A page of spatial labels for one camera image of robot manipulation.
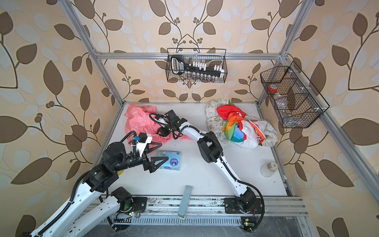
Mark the floral beige cloth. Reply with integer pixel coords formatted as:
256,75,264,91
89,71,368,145
205,99,278,147

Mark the black white tool in basket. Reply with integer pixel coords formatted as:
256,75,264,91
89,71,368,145
167,54,227,79

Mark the rear wire basket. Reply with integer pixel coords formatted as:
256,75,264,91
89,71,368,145
165,47,228,83

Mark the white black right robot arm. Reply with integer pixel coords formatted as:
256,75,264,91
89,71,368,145
149,110,265,233

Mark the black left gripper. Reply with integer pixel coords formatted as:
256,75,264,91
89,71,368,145
112,139,168,174

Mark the red cloth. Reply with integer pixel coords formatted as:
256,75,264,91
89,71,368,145
217,105,246,120

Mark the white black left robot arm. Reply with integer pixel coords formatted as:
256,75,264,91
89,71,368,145
22,140,168,237

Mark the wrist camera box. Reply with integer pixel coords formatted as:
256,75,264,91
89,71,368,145
132,133,153,157
154,115,168,126

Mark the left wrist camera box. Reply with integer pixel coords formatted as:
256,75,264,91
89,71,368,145
132,133,153,157

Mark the rainbow coloured cloth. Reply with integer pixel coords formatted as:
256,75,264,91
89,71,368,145
222,112,247,143

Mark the white cloth with stripes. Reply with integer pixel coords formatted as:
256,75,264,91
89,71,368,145
237,120,267,149

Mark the white plastic bottle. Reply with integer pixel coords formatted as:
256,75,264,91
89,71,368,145
260,161,278,178

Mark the grey blue bar block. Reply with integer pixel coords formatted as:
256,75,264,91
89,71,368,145
177,185,192,220

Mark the clear bottle red cap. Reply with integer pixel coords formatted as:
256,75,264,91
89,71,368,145
268,84,293,119

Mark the blue tissue pack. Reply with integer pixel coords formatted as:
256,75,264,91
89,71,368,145
159,150,182,170

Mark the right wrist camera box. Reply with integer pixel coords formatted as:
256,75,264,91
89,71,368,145
154,115,168,126

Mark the side wire basket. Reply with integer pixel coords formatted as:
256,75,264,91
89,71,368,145
260,61,330,128

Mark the aluminium frame rail base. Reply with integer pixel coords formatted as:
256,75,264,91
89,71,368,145
82,194,309,227

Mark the pink patterned cloth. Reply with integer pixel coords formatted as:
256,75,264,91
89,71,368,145
124,103,193,146

